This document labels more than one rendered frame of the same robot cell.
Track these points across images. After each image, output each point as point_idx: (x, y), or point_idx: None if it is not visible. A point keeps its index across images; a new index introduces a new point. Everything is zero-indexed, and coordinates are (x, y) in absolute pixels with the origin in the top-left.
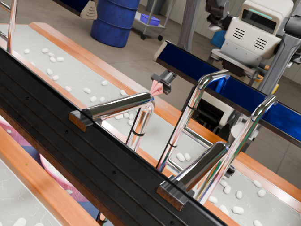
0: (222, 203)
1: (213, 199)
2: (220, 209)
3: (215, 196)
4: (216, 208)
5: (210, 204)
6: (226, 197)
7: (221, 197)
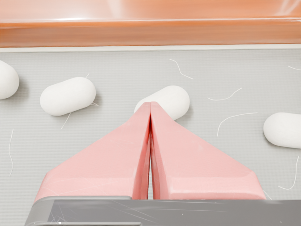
0: (16, 148)
1: (61, 82)
2: (6, 63)
3: (68, 157)
4: (19, 9)
5: (56, 6)
6: (6, 220)
7: (32, 193)
